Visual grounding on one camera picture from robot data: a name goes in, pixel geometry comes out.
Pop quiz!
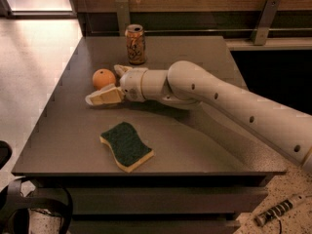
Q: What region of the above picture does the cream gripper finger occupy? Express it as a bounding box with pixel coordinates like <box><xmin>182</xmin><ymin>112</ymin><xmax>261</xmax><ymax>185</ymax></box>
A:
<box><xmin>114</xmin><ymin>64</ymin><xmax>133</xmax><ymax>77</ymax></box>
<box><xmin>85</xmin><ymin>84</ymin><xmax>125</xmax><ymax>106</ymax></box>

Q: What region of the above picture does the black cable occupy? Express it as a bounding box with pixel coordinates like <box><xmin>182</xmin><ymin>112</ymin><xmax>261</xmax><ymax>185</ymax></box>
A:
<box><xmin>270</xmin><ymin>208</ymin><xmax>283</xmax><ymax>234</ymax></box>

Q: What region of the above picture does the white power strip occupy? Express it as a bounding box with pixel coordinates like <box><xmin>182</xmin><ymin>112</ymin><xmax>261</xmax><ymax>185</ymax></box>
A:
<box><xmin>254</xmin><ymin>194</ymin><xmax>306</xmax><ymax>227</ymax></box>

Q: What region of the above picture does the green yellow sponge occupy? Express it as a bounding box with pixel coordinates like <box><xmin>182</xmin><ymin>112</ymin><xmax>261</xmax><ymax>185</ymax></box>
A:
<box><xmin>99</xmin><ymin>122</ymin><xmax>154</xmax><ymax>173</ymax></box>

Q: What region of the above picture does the orange soda can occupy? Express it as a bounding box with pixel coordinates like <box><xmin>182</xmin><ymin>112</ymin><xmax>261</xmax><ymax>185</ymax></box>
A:
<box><xmin>125</xmin><ymin>24</ymin><xmax>146</xmax><ymax>65</ymax></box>

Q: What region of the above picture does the metal bracket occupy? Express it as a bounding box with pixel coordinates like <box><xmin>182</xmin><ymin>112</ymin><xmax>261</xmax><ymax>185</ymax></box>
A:
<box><xmin>115</xmin><ymin>0</ymin><xmax>131</xmax><ymax>36</ymax></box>
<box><xmin>251</xmin><ymin>0</ymin><xmax>281</xmax><ymax>46</ymax></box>

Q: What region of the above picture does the grey upper drawer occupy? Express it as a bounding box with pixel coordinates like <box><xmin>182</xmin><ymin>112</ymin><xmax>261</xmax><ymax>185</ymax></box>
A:
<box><xmin>68</xmin><ymin>187</ymin><xmax>267</xmax><ymax>215</ymax></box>

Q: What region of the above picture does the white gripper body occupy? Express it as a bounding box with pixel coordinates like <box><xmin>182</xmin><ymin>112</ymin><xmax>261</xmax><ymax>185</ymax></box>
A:
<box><xmin>120</xmin><ymin>68</ymin><xmax>167</xmax><ymax>102</ymax></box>

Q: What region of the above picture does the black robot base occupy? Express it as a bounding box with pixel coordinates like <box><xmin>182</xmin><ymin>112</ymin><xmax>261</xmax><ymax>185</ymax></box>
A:
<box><xmin>0</xmin><ymin>177</ymin><xmax>73</xmax><ymax>234</ymax></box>

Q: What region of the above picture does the grey drawer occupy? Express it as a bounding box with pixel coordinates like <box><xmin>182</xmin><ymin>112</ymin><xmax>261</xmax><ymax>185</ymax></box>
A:
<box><xmin>68</xmin><ymin>187</ymin><xmax>267</xmax><ymax>215</ymax></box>
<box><xmin>69</xmin><ymin>220</ymin><xmax>240</xmax><ymax>234</ymax></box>

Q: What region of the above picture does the grey lower drawer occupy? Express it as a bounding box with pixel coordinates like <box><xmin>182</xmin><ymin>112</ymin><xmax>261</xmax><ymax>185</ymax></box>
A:
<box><xmin>69</xmin><ymin>220</ymin><xmax>240</xmax><ymax>234</ymax></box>

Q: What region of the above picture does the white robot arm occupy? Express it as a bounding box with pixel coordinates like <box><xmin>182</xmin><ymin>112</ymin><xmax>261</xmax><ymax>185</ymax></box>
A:
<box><xmin>86</xmin><ymin>60</ymin><xmax>312</xmax><ymax>174</ymax></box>

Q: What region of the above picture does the right metal bracket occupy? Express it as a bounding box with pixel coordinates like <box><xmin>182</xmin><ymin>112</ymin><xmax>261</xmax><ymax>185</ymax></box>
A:
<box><xmin>251</xmin><ymin>0</ymin><xmax>281</xmax><ymax>46</ymax></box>

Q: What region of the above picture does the orange fruit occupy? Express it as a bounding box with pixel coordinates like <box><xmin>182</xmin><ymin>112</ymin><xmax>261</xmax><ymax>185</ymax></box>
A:
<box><xmin>93</xmin><ymin>68</ymin><xmax>116</xmax><ymax>90</ymax></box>

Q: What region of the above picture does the left metal bracket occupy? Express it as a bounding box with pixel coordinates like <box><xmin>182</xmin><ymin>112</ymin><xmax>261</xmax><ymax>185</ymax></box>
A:
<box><xmin>115</xmin><ymin>0</ymin><xmax>131</xmax><ymax>36</ymax></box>

